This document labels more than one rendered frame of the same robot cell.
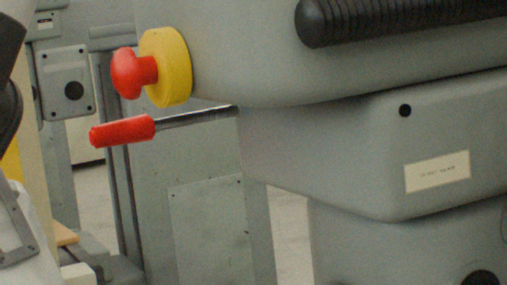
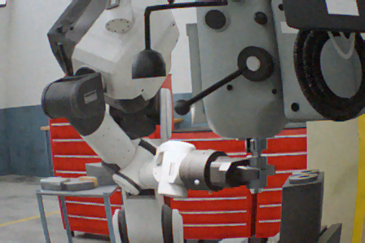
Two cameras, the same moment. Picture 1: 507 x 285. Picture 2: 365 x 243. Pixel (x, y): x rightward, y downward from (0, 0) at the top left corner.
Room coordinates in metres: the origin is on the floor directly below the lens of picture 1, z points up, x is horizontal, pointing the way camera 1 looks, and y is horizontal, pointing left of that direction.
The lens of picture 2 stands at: (-0.40, -1.37, 1.44)
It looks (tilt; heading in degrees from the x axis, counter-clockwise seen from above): 3 degrees down; 50
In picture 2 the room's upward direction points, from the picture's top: 4 degrees counter-clockwise
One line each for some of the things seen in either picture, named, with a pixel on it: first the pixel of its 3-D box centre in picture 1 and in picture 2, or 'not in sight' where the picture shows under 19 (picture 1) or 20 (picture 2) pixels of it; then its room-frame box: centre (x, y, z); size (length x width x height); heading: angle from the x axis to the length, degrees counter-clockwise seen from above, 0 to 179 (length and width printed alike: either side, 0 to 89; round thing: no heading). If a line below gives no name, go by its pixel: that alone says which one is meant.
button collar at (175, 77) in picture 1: (165, 67); not in sight; (0.72, 0.06, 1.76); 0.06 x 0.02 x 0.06; 26
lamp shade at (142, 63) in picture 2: not in sight; (148, 63); (0.71, 0.03, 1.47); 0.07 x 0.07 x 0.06
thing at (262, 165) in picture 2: not in sight; (257, 174); (0.83, -0.15, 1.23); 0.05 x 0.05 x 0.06
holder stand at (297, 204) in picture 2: not in sight; (303, 208); (1.21, 0.03, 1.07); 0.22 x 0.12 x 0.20; 37
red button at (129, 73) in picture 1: (135, 72); not in sight; (0.71, 0.08, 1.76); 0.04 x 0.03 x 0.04; 26
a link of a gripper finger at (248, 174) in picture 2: not in sight; (247, 174); (0.79, -0.15, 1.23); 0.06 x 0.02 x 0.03; 95
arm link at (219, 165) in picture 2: not in sight; (224, 172); (0.82, -0.06, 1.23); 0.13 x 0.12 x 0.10; 5
